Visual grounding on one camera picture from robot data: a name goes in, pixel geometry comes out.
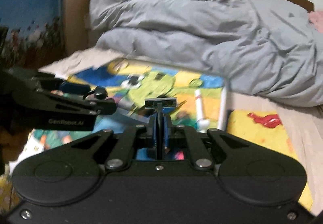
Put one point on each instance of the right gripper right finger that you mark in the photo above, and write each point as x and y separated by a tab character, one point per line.
188	141

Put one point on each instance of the yellow painting with red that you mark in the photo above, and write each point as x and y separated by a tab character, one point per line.
264	168

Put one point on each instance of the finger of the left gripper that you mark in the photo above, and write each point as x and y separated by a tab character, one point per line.
101	107
51	82

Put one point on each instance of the grey duvet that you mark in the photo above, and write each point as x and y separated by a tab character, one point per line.
263	47

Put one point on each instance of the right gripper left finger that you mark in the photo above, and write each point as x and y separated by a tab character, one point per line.
137	142

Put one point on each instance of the pink blanket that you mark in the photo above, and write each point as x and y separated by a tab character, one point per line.
316	18

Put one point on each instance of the left hand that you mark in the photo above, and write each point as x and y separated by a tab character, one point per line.
12	146

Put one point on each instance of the silver shallow tray box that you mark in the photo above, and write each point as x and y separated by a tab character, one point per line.
222	105

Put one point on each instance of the white pink marker pen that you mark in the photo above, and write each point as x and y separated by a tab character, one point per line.
202	123

